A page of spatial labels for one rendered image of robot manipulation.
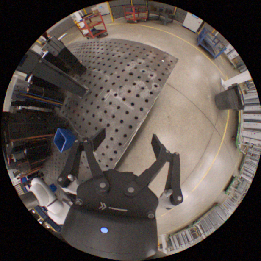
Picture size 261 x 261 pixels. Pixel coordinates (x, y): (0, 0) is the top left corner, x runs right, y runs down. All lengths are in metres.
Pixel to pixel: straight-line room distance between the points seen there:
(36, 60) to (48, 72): 0.08
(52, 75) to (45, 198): 0.68
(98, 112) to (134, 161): 0.94
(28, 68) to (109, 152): 0.50
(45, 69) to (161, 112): 1.18
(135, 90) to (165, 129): 0.86
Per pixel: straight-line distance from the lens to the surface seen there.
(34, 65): 0.34
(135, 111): 0.37
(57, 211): 0.74
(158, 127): 1.11
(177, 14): 6.95
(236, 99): 1.81
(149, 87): 0.42
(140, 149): 1.11
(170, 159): 0.15
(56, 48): 0.51
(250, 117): 3.60
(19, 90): 0.52
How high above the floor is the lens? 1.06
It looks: 86 degrees down
